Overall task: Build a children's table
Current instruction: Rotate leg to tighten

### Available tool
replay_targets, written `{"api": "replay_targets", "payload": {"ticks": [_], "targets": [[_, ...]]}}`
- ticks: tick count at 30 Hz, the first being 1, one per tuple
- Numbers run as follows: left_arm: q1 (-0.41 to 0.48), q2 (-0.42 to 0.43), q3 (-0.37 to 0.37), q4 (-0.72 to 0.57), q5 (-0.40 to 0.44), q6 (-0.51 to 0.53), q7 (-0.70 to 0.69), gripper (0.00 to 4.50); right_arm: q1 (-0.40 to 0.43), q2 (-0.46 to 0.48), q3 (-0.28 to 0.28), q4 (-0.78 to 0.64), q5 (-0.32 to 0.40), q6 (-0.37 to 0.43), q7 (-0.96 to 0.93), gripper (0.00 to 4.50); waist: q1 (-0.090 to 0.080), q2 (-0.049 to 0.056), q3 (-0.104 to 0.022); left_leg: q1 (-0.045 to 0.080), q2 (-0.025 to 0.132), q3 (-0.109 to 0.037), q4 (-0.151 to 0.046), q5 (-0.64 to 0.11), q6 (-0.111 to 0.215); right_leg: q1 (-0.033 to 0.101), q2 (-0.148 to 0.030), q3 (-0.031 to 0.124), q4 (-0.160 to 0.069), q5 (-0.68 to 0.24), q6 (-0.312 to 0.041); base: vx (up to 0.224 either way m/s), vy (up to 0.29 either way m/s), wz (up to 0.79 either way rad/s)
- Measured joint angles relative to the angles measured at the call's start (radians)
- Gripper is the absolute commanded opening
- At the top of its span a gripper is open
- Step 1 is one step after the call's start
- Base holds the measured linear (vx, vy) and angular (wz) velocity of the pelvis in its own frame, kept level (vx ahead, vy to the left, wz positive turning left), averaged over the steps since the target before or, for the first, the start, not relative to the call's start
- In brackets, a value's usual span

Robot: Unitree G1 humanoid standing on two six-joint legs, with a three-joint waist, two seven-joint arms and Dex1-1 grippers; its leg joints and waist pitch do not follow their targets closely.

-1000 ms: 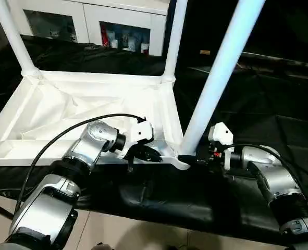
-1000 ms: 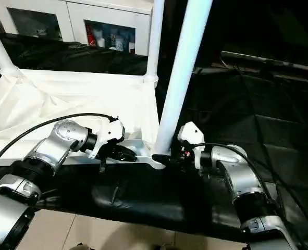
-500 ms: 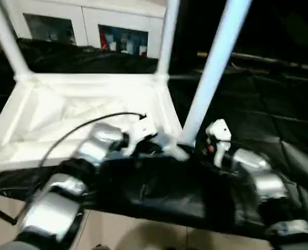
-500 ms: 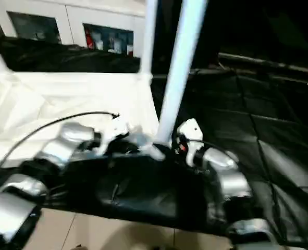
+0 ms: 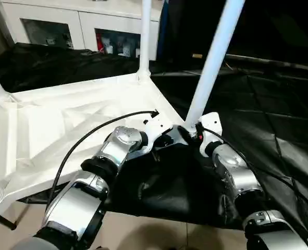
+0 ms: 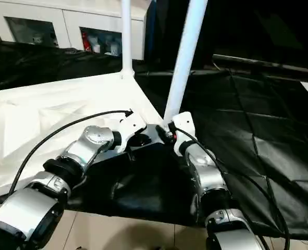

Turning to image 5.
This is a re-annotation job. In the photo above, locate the white blue carton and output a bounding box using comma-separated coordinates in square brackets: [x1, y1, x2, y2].
[118, 39, 133, 57]

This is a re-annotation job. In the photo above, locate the black left wrist camera cable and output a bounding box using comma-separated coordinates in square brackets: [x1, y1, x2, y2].
[45, 109, 159, 211]

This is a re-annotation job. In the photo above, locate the silver left robot leg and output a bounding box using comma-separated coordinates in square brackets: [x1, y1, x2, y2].
[13, 233, 73, 250]

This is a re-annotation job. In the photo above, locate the white glass-door cabinet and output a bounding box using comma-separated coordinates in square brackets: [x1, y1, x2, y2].
[0, 0, 162, 62]

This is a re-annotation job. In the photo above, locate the white plastic table top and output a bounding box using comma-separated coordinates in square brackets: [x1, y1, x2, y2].
[0, 71, 188, 217]

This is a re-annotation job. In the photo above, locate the black metal rod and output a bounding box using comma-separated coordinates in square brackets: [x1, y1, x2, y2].
[225, 54, 308, 72]

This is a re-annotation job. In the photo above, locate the black metal stand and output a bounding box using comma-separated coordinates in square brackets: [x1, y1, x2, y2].
[0, 200, 32, 231]

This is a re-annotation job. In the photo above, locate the dark blue hanging cloth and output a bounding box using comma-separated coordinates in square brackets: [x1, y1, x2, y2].
[157, 0, 175, 62]

